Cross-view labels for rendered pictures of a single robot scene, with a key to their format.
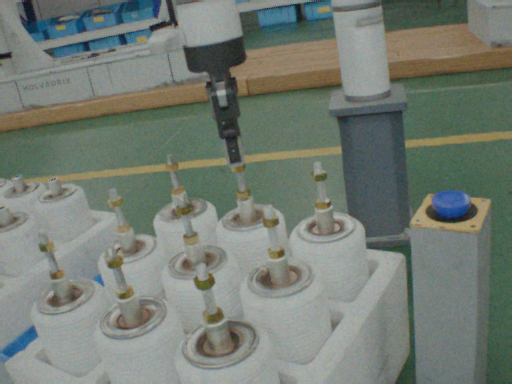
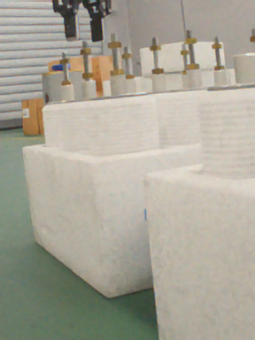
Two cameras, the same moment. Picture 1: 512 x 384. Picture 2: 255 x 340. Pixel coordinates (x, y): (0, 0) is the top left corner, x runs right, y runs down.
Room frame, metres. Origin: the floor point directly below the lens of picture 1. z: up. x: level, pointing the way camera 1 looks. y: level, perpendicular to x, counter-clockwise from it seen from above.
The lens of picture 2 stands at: (1.44, 0.54, 0.25)
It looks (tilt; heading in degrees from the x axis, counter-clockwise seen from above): 3 degrees down; 210
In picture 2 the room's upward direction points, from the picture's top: 6 degrees counter-clockwise
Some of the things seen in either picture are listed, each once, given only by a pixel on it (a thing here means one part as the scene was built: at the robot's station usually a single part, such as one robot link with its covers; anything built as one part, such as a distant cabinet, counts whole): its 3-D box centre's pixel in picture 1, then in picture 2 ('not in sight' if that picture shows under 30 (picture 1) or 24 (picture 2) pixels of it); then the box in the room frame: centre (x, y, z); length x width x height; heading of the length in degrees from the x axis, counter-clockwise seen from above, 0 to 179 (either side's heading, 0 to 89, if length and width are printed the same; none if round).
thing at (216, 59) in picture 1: (219, 71); not in sight; (0.68, 0.02, 0.46); 0.08 x 0.08 x 0.09
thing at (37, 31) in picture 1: (40, 31); not in sight; (6.15, 2.03, 0.36); 0.50 x 0.38 x 0.21; 165
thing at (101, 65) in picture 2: not in sight; (101, 74); (-2.91, -2.34, 0.45); 0.30 x 0.24 x 0.30; 73
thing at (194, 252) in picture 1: (195, 253); (158, 85); (0.59, 0.09, 0.26); 0.02 x 0.02 x 0.03
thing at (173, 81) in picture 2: not in sight; (186, 86); (-2.06, -1.13, 0.27); 0.39 x 0.39 x 0.18; 76
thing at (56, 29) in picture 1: (72, 23); not in sight; (6.00, 1.62, 0.36); 0.50 x 0.38 x 0.21; 165
